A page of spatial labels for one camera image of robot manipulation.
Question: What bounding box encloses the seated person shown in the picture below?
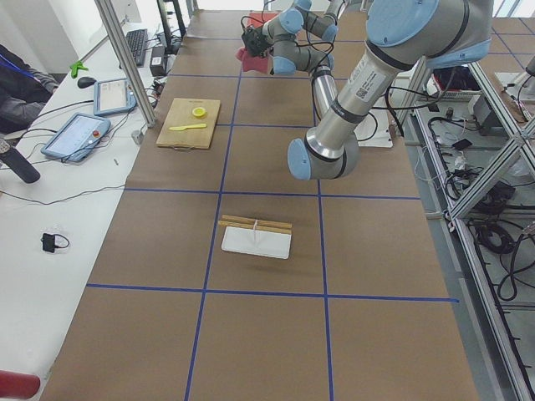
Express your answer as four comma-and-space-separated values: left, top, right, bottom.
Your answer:
1, 45, 59, 134

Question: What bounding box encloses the yellow round lid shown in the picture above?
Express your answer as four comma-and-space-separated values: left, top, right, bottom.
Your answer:
191, 107, 206, 119

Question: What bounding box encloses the black power adapter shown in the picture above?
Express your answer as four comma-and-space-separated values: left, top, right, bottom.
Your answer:
150, 45, 168, 77

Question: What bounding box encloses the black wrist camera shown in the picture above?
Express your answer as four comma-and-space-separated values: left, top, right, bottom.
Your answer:
242, 25, 271, 58

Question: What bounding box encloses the red cylinder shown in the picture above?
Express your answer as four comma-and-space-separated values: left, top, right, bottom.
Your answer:
0, 370, 41, 399

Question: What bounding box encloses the blue teach pendant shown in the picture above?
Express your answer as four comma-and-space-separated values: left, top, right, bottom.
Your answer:
93, 79, 136, 116
41, 113, 111, 162

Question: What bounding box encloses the black keyboard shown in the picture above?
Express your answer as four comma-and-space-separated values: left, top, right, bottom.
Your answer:
125, 29, 148, 67

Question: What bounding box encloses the pink wiping cloth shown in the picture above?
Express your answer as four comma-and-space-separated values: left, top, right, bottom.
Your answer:
235, 47, 270, 74

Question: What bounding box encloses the pink plastic bin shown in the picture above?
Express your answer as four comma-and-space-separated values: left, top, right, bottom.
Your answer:
244, 12, 278, 28

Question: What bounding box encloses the far blue teach pendant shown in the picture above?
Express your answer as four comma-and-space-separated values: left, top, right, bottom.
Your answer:
93, 79, 136, 116

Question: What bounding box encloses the black computer mouse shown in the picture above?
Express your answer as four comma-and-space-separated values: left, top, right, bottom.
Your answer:
77, 77, 96, 89

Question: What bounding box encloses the wooden cutting board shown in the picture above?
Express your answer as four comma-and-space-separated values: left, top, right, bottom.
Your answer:
155, 98, 221, 150

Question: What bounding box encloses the small black clip device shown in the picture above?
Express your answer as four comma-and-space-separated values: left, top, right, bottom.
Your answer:
41, 233, 70, 253

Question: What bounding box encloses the yellow plastic knife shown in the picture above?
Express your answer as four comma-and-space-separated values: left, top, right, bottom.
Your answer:
168, 123, 207, 132

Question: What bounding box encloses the white rectangular tray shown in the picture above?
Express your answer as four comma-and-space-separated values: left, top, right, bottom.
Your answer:
222, 227, 292, 260

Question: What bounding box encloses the aluminium frame post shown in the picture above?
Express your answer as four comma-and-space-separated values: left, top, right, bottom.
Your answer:
94, 0, 156, 128

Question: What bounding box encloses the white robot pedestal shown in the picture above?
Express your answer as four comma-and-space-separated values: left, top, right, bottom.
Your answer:
354, 110, 393, 148

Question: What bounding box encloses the near blue teach pendant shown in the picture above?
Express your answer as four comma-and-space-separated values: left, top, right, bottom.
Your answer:
41, 113, 111, 162

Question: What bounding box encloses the green clamp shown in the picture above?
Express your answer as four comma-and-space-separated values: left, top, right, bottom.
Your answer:
69, 60, 89, 79

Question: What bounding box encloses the black water bottle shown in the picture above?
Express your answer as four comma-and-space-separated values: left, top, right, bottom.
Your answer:
1, 139, 41, 184

